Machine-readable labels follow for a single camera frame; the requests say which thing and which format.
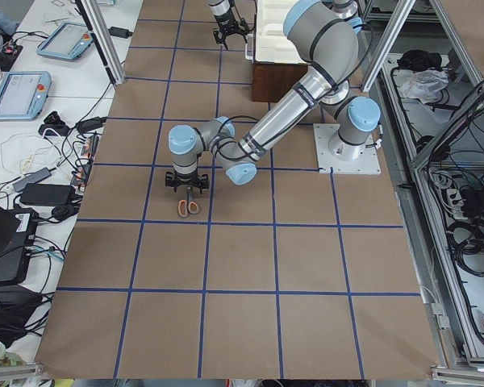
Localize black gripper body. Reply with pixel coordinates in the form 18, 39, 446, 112
165, 171, 209, 193
213, 19, 249, 44

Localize orange grey handled scissors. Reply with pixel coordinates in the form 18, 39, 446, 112
177, 186, 200, 218

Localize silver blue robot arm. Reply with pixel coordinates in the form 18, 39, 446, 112
207, 0, 251, 50
165, 1, 381, 190

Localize dark wooden drawer cabinet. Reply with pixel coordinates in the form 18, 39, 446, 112
251, 61, 307, 102

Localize white foam tray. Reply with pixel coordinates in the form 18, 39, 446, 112
254, 0, 306, 65

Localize black power adapter brick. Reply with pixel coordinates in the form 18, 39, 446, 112
19, 183, 75, 206

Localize upper blue teach pendant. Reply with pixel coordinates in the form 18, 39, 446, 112
36, 22, 93, 60

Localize blue teach pendant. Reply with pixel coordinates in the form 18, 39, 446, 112
36, 22, 93, 60
0, 71, 52, 121

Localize black laptop computer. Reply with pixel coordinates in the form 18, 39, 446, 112
0, 207, 38, 286

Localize lower blue teach pendant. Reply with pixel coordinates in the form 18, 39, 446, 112
0, 71, 52, 121

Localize crumpled white cloth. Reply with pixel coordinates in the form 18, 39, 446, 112
399, 69, 449, 104

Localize aluminium frame post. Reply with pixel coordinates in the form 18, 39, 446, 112
76, 0, 125, 86

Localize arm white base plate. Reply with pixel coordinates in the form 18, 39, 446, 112
314, 123, 381, 175

